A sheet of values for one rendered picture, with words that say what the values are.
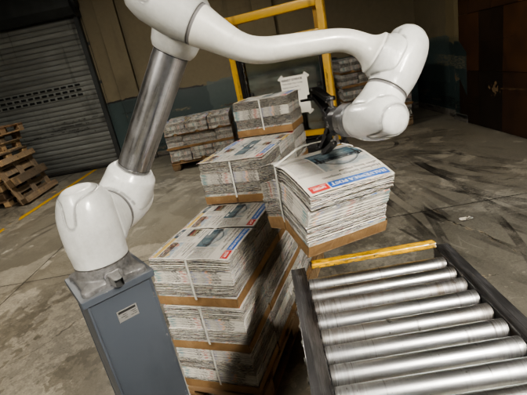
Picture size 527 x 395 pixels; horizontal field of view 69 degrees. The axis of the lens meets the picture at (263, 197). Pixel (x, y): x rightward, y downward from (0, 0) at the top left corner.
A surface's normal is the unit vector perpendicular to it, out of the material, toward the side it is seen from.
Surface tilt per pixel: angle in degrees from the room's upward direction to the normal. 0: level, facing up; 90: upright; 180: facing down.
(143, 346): 90
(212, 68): 90
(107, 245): 93
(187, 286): 90
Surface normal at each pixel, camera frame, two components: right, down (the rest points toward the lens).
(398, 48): -0.04, -0.09
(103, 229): 0.76, 0.05
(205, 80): 0.01, 0.33
